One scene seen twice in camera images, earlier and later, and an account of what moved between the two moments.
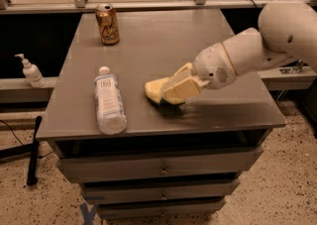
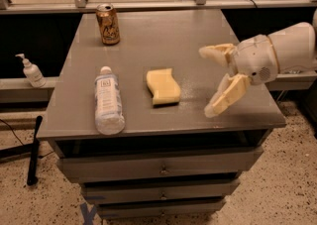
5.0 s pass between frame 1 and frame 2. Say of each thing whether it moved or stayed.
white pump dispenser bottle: stayed
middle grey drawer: stayed
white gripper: moved
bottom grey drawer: stayed
